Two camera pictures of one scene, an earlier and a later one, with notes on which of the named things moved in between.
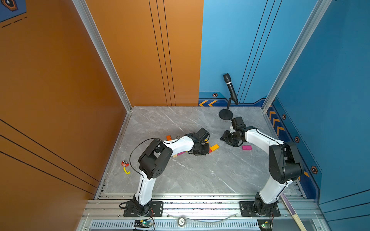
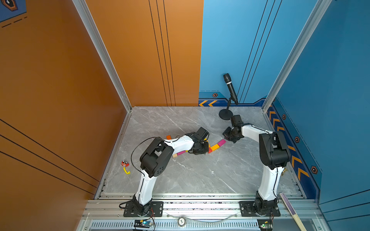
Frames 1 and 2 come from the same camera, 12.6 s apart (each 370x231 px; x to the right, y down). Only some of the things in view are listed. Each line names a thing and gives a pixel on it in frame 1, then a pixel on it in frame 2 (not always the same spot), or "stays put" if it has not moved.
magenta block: (246, 147) to (221, 142)
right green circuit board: (265, 224) stays put
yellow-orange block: (214, 147) stays put
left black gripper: (205, 152) stays put
